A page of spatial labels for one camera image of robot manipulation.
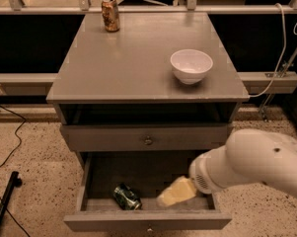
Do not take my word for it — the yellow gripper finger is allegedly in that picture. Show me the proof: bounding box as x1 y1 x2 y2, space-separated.
157 176 197 207

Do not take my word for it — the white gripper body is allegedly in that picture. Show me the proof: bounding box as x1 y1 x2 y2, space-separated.
188 155 224 195

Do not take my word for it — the crushed green can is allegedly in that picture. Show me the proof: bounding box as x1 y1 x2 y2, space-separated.
113 184 142 210

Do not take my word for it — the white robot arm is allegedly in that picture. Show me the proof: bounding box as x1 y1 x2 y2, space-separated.
157 129 297 207

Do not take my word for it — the closed top drawer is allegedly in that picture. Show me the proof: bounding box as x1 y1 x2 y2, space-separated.
60 123 232 152

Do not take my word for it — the grey wooden drawer cabinet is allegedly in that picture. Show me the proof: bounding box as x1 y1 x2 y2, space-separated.
45 11 251 233

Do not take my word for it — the open middle drawer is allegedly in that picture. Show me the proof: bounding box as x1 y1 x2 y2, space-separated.
64 151 231 232

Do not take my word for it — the crushed orange soda can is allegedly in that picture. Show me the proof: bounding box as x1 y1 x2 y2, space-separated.
102 0 120 33

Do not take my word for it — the white ceramic bowl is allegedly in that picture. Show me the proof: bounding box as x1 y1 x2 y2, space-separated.
170 49 213 85

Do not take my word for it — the black stand leg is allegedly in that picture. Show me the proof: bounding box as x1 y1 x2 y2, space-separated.
0 171 22 225

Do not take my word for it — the white cable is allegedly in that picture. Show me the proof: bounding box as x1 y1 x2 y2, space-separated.
249 2 288 99

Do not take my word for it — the black floor cable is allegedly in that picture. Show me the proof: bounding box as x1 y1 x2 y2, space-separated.
0 94 28 169

